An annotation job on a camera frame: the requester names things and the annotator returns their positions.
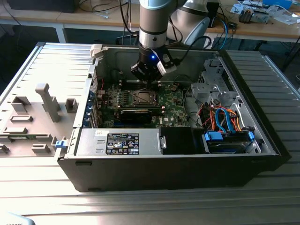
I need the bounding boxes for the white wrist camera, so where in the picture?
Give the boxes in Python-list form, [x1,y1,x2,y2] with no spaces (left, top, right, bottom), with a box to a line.
[156,60,177,76]

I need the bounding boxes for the silver power supply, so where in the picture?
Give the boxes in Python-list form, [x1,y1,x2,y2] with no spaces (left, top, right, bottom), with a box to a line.
[75,127,163,157]

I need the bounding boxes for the black graphics card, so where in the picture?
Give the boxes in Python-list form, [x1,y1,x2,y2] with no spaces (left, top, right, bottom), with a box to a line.
[119,108,152,124]

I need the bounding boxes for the black PC case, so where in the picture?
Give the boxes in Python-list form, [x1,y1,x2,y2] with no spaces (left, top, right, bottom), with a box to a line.
[57,43,291,193]

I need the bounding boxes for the thick black wire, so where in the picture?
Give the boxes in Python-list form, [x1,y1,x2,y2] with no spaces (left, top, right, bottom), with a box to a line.
[182,88,196,121]

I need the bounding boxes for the orange wire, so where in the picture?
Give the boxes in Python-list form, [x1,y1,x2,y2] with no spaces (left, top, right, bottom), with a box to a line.
[208,109,216,130]
[233,112,246,132]

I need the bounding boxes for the red wire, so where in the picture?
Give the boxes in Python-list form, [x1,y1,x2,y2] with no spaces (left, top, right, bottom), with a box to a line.
[92,78,105,92]

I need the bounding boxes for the thin black wire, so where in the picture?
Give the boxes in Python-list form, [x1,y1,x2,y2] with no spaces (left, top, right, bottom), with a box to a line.
[174,74,191,90]

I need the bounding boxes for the green RAM stick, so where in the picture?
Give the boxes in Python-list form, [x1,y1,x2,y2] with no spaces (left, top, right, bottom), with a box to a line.
[8,135,36,141]

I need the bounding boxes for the blue box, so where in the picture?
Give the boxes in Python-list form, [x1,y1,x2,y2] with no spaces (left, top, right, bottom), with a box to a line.
[262,0,293,9]

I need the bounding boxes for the green motherboard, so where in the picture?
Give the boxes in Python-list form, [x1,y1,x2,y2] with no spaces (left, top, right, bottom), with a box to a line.
[103,81,192,128]

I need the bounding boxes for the black box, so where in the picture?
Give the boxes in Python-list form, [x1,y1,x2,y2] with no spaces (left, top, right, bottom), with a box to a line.
[6,0,76,14]

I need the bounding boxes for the beige case latch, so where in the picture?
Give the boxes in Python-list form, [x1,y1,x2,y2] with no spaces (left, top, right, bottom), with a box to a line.
[90,44,104,59]

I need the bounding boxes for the metal socket cover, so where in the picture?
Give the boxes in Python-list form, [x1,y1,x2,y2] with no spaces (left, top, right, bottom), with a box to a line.
[134,90,158,105]

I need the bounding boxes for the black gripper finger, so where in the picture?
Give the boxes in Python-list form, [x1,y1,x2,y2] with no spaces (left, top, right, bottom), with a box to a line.
[148,67,163,89]
[130,61,150,89]

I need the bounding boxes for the blue cable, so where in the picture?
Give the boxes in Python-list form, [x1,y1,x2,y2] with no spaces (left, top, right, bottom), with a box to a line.
[220,18,230,50]

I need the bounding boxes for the CPU cooler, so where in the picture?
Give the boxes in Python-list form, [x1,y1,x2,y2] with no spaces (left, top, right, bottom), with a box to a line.
[238,6,255,23]

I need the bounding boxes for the white paper sheets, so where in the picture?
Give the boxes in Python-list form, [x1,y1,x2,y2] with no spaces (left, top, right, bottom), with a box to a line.
[269,7,300,25]

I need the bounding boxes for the blue wire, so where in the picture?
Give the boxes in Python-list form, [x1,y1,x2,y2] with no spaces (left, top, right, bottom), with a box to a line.
[214,107,226,134]
[221,107,238,135]

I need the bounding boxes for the pale grey device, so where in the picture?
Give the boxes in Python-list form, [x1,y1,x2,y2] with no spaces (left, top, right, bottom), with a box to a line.
[0,212,36,225]

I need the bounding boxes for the blue plastic clip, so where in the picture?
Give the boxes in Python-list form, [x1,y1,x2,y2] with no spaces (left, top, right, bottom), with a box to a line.
[54,139,68,150]

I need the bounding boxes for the wooden desk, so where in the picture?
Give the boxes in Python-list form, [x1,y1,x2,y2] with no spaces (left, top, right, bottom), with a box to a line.
[202,0,300,43]
[0,0,146,27]

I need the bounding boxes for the metal drive cage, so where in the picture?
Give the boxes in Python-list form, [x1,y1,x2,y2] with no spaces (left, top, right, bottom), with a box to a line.
[190,58,246,111]

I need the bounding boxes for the hard disk in blue carrier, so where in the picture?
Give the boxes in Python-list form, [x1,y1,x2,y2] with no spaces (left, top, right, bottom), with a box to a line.
[201,130,255,155]

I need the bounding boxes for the CPU socket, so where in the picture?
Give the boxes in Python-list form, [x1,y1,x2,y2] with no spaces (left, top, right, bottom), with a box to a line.
[132,90,159,106]

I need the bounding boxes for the silver CPU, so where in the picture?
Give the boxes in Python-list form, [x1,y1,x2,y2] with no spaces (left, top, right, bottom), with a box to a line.
[138,93,153,103]

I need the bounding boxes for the grey parts rack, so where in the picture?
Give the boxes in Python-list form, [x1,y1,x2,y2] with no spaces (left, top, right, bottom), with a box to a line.
[0,83,78,158]

